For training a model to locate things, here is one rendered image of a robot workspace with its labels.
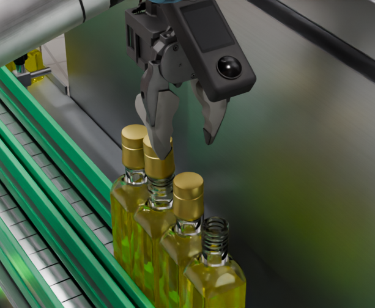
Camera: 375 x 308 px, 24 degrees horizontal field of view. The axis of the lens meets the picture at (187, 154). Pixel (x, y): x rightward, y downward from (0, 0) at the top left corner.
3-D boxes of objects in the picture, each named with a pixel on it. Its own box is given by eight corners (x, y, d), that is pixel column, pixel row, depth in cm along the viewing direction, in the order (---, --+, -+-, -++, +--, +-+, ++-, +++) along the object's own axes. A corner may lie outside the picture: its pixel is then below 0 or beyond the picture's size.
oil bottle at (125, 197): (170, 306, 122) (168, 181, 109) (134, 322, 119) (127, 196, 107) (150, 282, 125) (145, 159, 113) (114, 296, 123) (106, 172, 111)
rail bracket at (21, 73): (58, 112, 163) (52, 47, 155) (24, 123, 160) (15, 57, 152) (49, 102, 165) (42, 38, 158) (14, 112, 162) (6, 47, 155)
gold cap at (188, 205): (209, 214, 100) (210, 183, 98) (181, 225, 99) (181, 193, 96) (194, 198, 103) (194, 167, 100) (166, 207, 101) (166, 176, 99)
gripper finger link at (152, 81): (170, 117, 94) (186, 41, 90) (178, 124, 93) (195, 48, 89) (131, 120, 91) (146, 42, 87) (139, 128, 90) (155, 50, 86)
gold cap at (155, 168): (181, 171, 103) (179, 140, 100) (155, 183, 101) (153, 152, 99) (164, 157, 105) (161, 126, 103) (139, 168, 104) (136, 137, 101)
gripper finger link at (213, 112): (208, 112, 102) (193, 46, 96) (236, 137, 98) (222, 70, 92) (185, 124, 101) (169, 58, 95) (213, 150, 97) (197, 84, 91)
